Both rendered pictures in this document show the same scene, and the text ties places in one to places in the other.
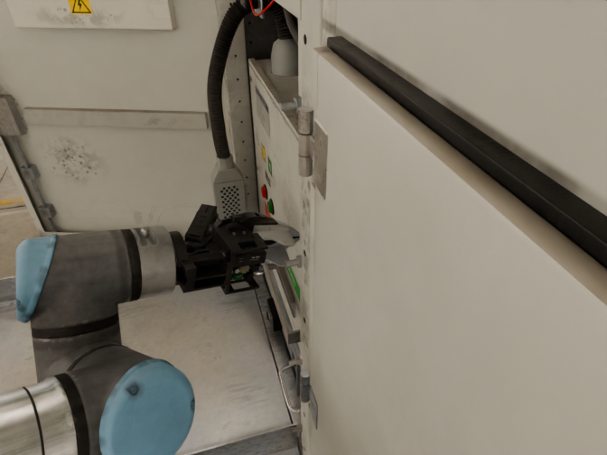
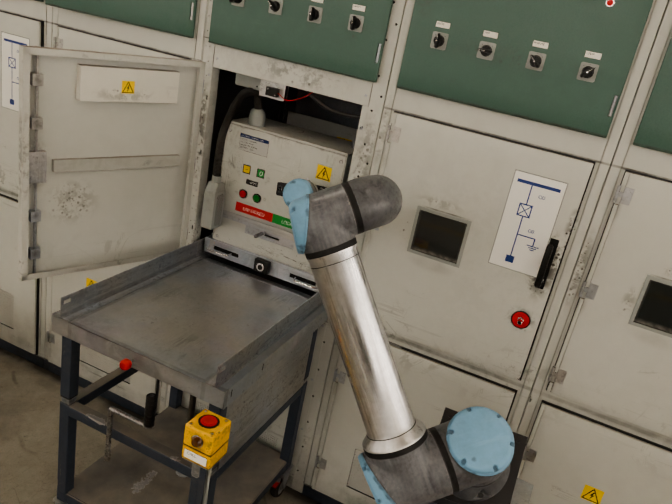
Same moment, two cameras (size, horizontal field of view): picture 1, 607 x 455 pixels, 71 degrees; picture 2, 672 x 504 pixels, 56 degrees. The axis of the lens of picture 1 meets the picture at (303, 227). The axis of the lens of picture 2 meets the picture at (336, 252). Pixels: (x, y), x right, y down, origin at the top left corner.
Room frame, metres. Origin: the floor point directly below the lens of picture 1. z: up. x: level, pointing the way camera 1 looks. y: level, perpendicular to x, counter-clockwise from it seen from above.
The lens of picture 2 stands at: (-0.86, 1.68, 1.86)
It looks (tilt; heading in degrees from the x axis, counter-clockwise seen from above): 21 degrees down; 306
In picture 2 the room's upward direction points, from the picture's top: 11 degrees clockwise
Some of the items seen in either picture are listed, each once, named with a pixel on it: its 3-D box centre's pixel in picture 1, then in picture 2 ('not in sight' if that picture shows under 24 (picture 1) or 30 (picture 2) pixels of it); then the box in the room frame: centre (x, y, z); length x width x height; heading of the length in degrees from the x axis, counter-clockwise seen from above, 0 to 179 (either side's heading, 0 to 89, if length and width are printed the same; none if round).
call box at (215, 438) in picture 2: not in sight; (206, 438); (0.05, 0.82, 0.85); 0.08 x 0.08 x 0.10; 16
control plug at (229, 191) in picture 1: (230, 198); (214, 204); (0.85, 0.17, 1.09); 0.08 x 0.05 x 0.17; 106
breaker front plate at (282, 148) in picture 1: (278, 224); (274, 201); (0.67, 0.05, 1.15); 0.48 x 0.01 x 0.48; 16
